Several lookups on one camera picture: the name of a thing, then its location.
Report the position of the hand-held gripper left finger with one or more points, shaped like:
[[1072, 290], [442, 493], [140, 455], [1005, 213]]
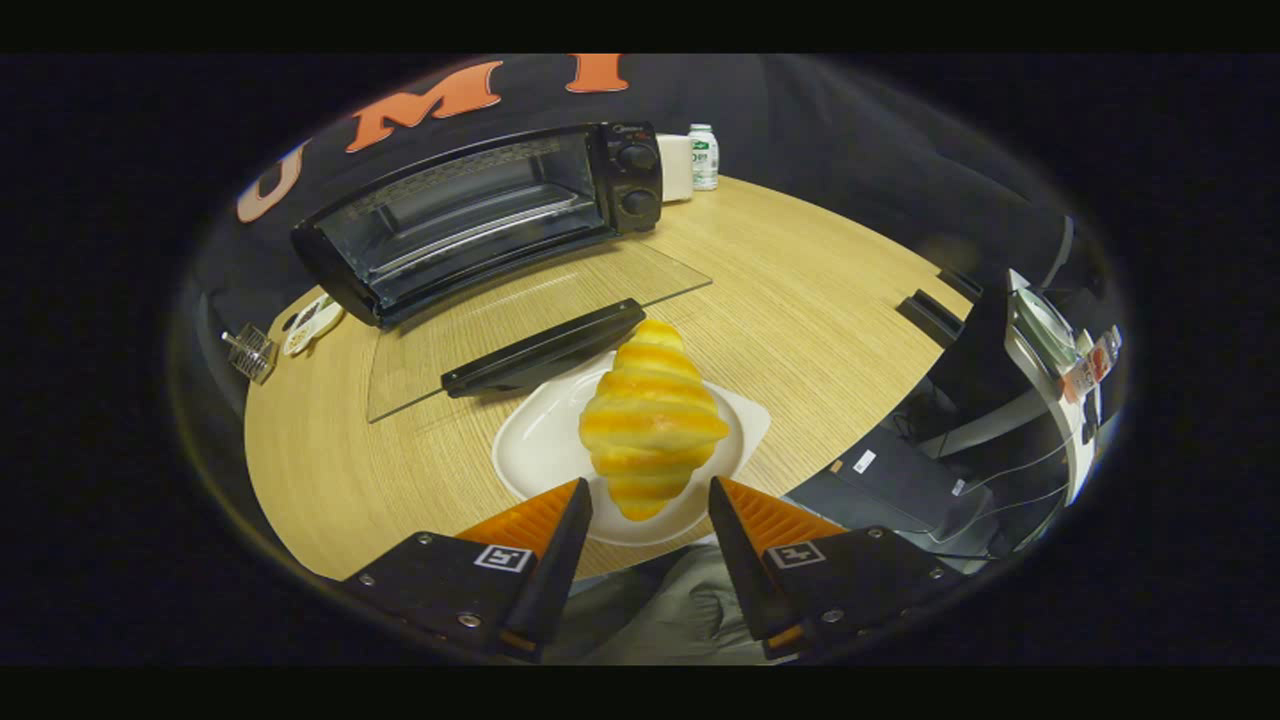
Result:
[[555, 570]]

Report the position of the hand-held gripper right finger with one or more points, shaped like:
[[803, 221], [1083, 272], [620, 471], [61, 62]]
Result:
[[745, 570]]

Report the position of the yellow croissant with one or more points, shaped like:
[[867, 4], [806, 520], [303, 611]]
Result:
[[650, 420]]

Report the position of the black toaster oven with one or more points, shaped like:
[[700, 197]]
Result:
[[640, 180]]

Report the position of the white pop-up toaster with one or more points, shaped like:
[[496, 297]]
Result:
[[676, 168]]

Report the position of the person's grey trousers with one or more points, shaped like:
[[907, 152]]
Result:
[[660, 610]]

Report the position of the white plate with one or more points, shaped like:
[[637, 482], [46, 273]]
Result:
[[540, 440]]

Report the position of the black computer case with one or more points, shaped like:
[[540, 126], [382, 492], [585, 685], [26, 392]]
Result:
[[900, 490]]

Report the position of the black flat bar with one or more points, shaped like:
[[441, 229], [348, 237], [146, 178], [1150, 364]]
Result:
[[962, 285], [930, 318]]

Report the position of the white side shelf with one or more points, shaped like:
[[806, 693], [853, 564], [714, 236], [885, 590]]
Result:
[[1040, 375]]

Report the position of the white bottle green label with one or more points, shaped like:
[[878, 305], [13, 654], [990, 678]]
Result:
[[704, 160]]

